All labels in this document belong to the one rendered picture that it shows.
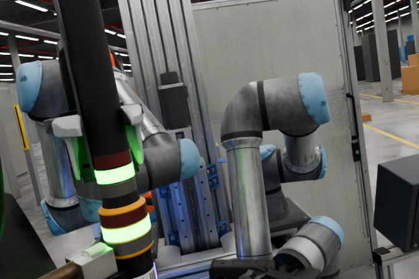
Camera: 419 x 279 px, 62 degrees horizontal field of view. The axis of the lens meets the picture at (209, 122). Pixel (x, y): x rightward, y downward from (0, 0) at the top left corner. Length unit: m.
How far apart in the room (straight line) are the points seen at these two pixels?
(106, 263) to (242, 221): 0.46
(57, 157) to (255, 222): 0.54
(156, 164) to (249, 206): 0.23
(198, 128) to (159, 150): 0.66
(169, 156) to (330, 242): 0.33
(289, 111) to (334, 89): 1.77
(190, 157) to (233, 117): 0.17
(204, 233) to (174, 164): 0.73
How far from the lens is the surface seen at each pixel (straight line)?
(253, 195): 0.75
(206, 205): 1.24
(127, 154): 0.32
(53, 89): 0.89
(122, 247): 0.33
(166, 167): 0.61
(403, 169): 0.92
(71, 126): 0.30
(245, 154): 0.75
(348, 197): 2.69
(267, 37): 2.32
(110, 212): 0.32
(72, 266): 0.32
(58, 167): 1.02
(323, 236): 0.70
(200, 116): 1.29
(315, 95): 0.75
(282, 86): 0.76
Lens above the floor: 1.52
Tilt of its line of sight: 7 degrees down
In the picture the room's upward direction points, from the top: 10 degrees counter-clockwise
